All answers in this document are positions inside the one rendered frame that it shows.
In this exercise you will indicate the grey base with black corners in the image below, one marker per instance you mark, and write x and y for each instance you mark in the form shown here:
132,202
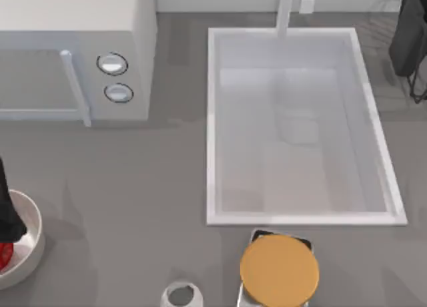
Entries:
307,243

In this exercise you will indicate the orange round disc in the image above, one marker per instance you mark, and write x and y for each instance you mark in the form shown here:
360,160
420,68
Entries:
279,270

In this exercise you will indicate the small round microwave knob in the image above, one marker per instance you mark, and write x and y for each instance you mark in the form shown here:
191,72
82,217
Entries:
118,92

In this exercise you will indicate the microwave oven door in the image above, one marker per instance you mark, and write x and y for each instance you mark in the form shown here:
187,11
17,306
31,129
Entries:
33,80

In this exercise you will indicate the red round fruit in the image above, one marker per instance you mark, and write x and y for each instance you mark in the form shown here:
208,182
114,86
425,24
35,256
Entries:
5,257

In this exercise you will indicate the large round microwave knob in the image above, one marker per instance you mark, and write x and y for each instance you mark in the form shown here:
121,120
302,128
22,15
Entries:
112,64

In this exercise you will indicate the grey white cup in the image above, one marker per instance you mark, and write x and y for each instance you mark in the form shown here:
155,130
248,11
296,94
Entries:
181,295

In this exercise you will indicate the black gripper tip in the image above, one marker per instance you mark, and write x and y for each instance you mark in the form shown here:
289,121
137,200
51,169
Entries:
8,217

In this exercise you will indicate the white bowl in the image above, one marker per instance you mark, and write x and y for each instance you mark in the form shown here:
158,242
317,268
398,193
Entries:
32,233

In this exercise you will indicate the white sink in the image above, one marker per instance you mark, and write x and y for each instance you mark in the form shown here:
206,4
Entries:
300,173

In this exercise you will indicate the tall white tap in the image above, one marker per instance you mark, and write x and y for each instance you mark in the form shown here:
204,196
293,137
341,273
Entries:
284,10

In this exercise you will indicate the small white wall box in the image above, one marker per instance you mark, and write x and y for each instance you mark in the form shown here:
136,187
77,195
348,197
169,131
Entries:
307,4

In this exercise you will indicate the pale microwave oven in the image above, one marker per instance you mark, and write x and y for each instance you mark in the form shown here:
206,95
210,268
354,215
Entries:
136,13

